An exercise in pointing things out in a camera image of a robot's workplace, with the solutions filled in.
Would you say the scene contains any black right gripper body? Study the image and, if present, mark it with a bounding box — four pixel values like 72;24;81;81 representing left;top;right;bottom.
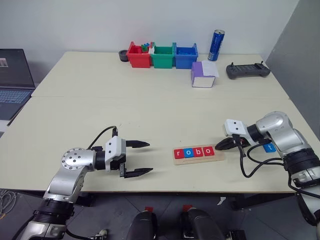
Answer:
230;134;251;149

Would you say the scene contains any white paper sheet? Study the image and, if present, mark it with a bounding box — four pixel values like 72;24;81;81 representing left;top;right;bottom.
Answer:
200;60;220;78

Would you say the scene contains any dark laptop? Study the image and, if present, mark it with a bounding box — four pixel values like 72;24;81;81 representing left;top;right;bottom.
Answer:
0;48;37;126

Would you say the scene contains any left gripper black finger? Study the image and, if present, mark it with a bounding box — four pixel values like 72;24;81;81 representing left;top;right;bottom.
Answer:
125;139;151;150
124;167;154;179

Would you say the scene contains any blue letter tile t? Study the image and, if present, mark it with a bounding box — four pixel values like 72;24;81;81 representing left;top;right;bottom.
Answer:
262;142;277;153

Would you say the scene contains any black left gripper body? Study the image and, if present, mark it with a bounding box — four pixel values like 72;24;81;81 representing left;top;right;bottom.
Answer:
109;139;129;179

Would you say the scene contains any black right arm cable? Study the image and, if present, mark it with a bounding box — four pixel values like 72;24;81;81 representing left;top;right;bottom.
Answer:
232;133;286;179

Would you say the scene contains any blue drink can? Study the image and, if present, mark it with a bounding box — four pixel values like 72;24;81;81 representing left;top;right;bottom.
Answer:
207;28;225;62

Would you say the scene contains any white cable bundle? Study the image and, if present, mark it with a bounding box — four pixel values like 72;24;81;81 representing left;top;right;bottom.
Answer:
0;189;17;220

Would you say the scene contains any red letter tile o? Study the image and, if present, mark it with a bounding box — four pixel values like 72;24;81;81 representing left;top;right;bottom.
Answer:
203;146;216;158

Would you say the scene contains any wooden letter tray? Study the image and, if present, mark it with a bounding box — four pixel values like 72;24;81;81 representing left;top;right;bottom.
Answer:
172;144;225;166

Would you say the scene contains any purple and white box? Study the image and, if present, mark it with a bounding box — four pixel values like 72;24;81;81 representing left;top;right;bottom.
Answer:
191;61;217;89

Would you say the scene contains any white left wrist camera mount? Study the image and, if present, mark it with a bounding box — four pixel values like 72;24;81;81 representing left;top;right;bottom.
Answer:
104;135;127;173

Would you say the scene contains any grey handheld controller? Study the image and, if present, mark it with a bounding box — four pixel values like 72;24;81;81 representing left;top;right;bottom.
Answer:
225;61;272;81

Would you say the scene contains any dark rounded shape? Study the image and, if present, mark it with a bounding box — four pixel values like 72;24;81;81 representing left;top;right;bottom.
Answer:
185;208;226;240
125;210;159;240

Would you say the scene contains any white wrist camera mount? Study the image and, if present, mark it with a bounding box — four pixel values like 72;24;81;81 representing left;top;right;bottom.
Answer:
223;118;251;137
104;135;127;173

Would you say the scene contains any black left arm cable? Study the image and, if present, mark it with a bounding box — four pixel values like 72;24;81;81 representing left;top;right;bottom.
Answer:
87;125;119;151

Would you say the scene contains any black round holder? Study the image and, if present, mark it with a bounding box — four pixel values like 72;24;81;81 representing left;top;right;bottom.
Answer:
118;49;130;63

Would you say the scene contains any red plastic bin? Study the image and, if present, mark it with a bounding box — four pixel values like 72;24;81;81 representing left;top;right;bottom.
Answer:
126;41;153;69

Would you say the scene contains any red letter tile b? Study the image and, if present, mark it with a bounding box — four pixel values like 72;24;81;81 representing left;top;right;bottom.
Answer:
193;147;206;159

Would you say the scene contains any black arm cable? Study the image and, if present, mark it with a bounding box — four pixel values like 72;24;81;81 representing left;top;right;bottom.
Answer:
232;133;286;179
87;125;119;151

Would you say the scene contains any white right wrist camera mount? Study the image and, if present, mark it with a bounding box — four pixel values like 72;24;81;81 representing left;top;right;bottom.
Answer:
223;118;251;137

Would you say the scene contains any green plastic bin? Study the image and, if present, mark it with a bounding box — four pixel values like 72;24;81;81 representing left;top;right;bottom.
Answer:
150;42;176;70

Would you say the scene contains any blue plastic bin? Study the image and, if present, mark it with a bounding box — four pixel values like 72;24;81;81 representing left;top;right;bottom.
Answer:
173;42;199;70

